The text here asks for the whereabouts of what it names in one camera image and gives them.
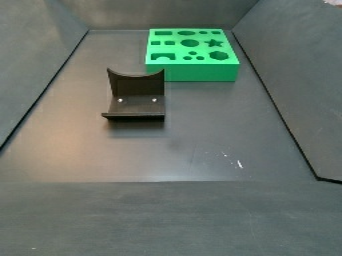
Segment black curved holder stand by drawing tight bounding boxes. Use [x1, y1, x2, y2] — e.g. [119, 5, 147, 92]
[102, 69, 166, 120]

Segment green shape-sorter block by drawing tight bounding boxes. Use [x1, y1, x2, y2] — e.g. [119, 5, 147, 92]
[145, 28, 241, 82]

